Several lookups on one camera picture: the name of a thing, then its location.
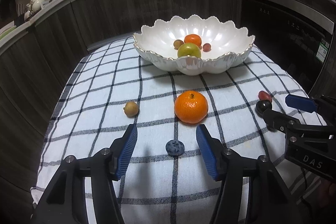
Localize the red grape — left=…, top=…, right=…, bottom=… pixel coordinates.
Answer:
left=203, top=43, right=211, bottom=52
left=258, top=90, right=272, bottom=102

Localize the orange mandarin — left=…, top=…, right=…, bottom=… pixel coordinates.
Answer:
left=174, top=90, right=209, bottom=124
left=184, top=34, right=202, bottom=48

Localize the blueberry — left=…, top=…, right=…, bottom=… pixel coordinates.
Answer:
left=165, top=140, right=185, bottom=156

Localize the green apple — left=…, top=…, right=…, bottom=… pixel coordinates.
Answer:
left=177, top=43, right=201, bottom=58

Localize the brown longan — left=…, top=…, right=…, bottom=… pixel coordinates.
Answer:
left=173, top=39, right=184, bottom=50
left=123, top=101, right=139, bottom=118

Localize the dark cherry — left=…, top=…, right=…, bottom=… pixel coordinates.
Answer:
left=255, top=100, right=272, bottom=117

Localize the built-in black dishwasher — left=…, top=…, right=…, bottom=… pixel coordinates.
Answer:
left=241, top=0, right=332, bottom=92

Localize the white scalloped ceramic bowl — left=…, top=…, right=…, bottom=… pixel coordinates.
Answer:
left=133, top=15, right=255, bottom=76

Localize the blue checked white cloth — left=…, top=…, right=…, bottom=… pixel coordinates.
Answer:
left=31, top=38, right=324, bottom=223

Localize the white teapot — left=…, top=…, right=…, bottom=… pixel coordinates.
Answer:
left=30, top=0, right=45, bottom=12

